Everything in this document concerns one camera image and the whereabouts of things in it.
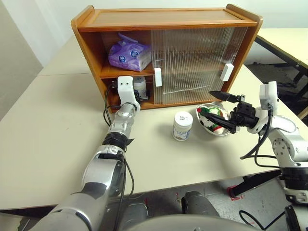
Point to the black table leg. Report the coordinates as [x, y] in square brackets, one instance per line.
[257, 183]

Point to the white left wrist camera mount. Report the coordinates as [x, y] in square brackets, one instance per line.
[126, 91]

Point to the metal bowl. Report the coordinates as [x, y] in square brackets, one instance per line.
[217, 133]

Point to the light grey robot torso shell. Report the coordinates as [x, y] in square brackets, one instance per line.
[192, 223]

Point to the wooden cabinet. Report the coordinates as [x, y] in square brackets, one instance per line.
[156, 16]

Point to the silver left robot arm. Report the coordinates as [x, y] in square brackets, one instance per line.
[106, 168]

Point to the white jar blue label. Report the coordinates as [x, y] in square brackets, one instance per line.
[182, 130]

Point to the grey rounded robot leg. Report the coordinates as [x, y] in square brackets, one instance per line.
[199, 203]
[134, 215]

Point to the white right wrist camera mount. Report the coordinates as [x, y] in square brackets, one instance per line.
[268, 96]

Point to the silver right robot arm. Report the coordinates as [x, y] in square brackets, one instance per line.
[286, 144]

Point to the beige table with dark frame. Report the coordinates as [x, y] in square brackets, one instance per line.
[288, 41]

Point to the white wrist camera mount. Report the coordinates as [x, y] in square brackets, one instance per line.
[268, 96]
[126, 91]

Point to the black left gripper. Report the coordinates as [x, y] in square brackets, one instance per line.
[142, 98]

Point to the white plush toy green hat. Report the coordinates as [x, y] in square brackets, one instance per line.
[207, 121]

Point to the ribbed clear sliding door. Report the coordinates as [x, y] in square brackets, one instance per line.
[158, 48]
[240, 43]

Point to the white jar plain label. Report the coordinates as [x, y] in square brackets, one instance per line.
[140, 84]

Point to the purple tissue pack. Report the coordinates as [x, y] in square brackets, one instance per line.
[127, 56]

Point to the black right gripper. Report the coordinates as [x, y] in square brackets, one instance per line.
[244, 114]

